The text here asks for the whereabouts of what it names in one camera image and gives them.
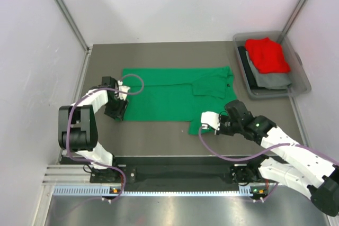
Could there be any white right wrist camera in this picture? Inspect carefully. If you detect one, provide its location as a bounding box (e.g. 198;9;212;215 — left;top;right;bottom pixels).
201;111;220;131

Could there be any green t shirt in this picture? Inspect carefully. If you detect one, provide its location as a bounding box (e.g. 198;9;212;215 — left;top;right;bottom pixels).
122;66;237;135

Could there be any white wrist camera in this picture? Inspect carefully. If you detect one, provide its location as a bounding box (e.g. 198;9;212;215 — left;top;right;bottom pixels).
201;111;220;131
115;80;130;101

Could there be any black folded t shirt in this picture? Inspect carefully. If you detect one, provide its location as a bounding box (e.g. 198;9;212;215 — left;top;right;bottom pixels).
237;46;258;89

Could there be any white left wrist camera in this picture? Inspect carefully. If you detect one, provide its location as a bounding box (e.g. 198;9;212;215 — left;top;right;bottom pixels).
115;80;130;101

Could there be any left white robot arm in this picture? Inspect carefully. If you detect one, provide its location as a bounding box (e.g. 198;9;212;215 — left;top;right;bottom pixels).
58;76;130;182

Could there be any aluminium frame rail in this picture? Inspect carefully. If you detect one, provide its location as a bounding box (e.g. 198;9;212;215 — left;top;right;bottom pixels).
42;165;91;185

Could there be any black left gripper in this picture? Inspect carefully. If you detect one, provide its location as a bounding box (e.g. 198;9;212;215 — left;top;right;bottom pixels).
104;95;129;121

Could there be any slotted cable duct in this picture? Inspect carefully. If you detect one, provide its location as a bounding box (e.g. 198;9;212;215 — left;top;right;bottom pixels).
53;185;268;197

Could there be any grey folded t shirt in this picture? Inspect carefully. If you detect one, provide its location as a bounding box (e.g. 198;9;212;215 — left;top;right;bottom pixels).
246;51;292;90

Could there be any clear plastic bin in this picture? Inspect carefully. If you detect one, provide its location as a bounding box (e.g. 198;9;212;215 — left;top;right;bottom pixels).
233;31;311;100

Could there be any red folded t shirt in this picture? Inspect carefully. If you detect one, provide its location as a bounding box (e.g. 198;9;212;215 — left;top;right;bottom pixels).
244;37;291;74

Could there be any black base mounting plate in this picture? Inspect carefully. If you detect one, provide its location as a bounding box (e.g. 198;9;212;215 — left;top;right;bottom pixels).
83;156;270;191

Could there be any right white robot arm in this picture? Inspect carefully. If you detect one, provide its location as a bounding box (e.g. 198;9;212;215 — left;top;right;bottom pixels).
216;100;338;217

